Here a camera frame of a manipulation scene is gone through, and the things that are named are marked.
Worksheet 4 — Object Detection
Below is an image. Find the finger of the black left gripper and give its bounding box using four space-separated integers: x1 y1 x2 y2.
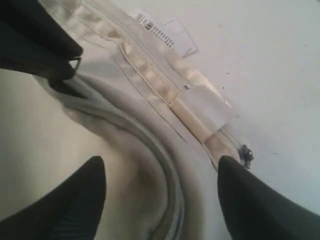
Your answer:
0 0 83 63
0 62 75 82

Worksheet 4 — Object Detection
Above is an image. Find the white barcode label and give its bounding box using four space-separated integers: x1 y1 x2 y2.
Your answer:
132 11 198 58

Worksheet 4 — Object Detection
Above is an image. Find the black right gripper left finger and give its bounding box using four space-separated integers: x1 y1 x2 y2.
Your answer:
0 156 105 240

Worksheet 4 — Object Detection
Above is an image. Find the beige duffel bag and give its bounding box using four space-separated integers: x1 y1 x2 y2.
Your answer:
0 0 251 240

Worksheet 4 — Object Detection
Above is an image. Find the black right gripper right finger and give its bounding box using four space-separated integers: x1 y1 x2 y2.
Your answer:
217 155 320 240

